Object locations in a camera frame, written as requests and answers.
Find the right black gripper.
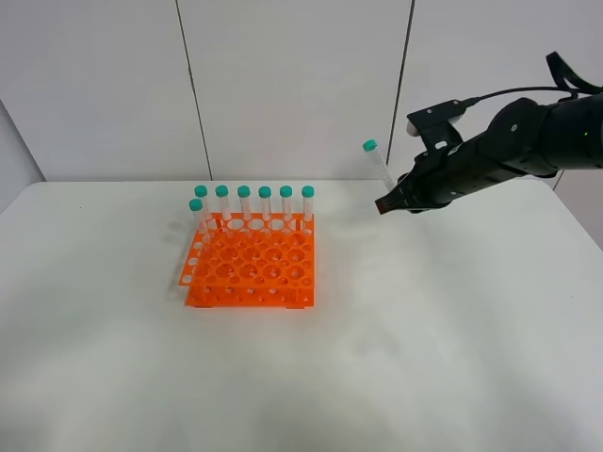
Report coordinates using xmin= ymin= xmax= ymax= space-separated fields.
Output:
xmin=375 ymin=138 xmax=526 ymax=215

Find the green capped test tube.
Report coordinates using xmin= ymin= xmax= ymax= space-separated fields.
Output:
xmin=362 ymin=139 xmax=396 ymax=192

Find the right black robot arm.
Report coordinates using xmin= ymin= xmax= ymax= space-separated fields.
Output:
xmin=375 ymin=94 xmax=602 ymax=214

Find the row tube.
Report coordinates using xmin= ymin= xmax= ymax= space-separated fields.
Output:
xmin=258 ymin=186 xmax=272 ymax=233
xmin=194 ymin=185 xmax=212 ymax=225
xmin=215 ymin=185 xmax=232 ymax=229
xmin=237 ymin=185 xmax=253 ymax=234
xmin=280 ymin=186 xmax=293 ymax=233
xmin=301 ymin=186 xmax=315 ymax=234

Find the orange test tube rack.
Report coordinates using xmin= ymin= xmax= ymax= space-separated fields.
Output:
xmin=178 ymin=212 xmax=316 ymax=309

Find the front left rack tube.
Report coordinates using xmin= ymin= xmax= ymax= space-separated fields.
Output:
xmin=188 ymin=198 xmax=210 ymax=243

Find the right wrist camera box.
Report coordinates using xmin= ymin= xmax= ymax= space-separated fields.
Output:
xmin=407 ymin=100 xmax=466 ymax=152

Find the right camera black cable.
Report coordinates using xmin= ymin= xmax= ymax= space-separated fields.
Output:
xmin=463 ymin=52 xmax=603 ymax=107

